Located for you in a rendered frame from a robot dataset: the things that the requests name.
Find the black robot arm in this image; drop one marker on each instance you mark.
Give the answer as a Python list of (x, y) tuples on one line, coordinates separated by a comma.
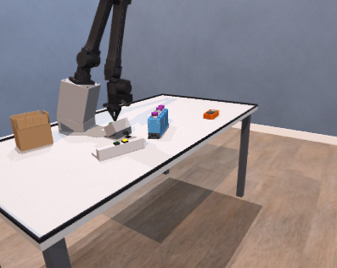
[(89, 56)]

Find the small brown cardboard box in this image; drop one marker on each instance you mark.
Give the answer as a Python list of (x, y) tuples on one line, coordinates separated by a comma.
[(34, 130)]

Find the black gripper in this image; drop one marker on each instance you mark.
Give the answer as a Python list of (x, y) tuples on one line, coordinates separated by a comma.
[(117, 108)]

